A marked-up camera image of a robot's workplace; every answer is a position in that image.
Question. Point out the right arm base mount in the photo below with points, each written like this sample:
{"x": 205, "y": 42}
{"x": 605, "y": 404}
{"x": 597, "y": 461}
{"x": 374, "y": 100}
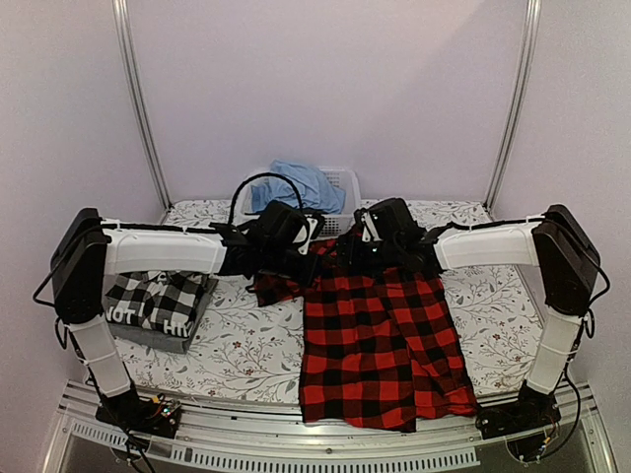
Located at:
{"x": 532, "y": 410}

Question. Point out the folded grey shirt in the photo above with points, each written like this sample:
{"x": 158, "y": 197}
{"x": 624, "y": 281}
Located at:
{"x": 167, "y": 337}

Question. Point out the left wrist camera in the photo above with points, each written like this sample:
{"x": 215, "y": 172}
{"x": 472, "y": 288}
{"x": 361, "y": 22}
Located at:
{"x": 282, "y": 227}

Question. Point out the right aluminium post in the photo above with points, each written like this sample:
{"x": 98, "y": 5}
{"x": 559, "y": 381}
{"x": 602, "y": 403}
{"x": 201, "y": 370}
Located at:
{"x": 518, "y": 97}

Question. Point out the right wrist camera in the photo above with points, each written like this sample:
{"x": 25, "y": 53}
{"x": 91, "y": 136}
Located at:
{"x": 385, "y": 221}

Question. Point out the blue shirt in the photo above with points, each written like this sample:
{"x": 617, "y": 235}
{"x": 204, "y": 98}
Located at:
{"x": 314, "y": 189}

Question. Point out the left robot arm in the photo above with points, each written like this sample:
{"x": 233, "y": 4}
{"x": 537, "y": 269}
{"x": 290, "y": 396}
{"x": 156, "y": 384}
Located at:
{"x": 94, "y": 250}

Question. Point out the aluminium post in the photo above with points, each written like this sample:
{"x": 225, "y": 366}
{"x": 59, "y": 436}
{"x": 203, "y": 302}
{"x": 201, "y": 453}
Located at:
{"x": 139, "y": 107}
{"x": 518, "y": 97}

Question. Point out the left aluminium post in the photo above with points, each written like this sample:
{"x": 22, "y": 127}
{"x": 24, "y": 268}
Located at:
{"x": 139, "y": 107}

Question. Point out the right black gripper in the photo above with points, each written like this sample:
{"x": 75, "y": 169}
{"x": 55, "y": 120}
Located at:
{"x": 348, "y": 250}

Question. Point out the floral tablecloth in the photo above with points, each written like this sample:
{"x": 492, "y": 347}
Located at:
{"x": 250, "y": 353}

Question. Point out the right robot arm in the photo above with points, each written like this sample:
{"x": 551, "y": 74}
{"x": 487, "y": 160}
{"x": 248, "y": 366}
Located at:
{"x": 568, "y": 264}

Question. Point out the aluminium front rail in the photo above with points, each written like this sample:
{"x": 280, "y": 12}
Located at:
{"x": 238, "y": 436}

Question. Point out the folded black white plaid shirt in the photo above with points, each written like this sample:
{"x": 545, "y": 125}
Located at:
{"x": 169, "y": 302}

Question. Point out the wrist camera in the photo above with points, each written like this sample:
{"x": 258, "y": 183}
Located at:
{"x": 385, "y": 221}
{"x": 282, "y": 227}

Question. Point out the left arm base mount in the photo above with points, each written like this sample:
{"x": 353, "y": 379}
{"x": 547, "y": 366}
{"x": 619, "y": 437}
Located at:
{"x": 155, "y": 416}

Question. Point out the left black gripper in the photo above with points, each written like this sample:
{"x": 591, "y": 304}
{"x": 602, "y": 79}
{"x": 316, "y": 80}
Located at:
{"x": 309, "y": 274}

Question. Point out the red black plaid shirt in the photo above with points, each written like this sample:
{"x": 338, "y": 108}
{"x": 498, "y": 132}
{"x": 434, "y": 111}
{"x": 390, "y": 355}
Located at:
{"x": 381, "y": 350}

